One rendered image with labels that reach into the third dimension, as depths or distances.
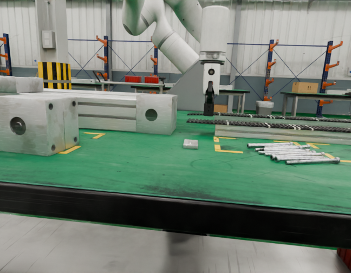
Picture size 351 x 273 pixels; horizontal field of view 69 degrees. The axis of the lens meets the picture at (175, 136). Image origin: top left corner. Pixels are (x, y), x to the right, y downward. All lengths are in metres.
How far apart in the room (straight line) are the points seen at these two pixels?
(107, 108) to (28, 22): 9.84
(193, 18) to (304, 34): 8.12
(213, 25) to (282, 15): 8.06
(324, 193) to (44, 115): 0.43
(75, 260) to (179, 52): 1.00
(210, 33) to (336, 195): 0.59
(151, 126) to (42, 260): 0.75
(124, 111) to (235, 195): 0.41
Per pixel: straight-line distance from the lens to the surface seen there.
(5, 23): 10.96
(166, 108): 0.63
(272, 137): 0.67
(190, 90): 1.19
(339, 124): 0.93
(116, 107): 0.66
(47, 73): 4.10
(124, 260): 1.12
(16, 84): 0.79
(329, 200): 0.37
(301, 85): 6.03
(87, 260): 1.14
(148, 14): 1.36
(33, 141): 0.49
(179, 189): 0.32
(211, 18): 0.83
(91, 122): 0.69
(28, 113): 0.48
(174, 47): 1.30
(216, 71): 0.81
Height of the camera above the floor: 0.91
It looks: 12 degrees down
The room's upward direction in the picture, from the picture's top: 2 degrees clockwise
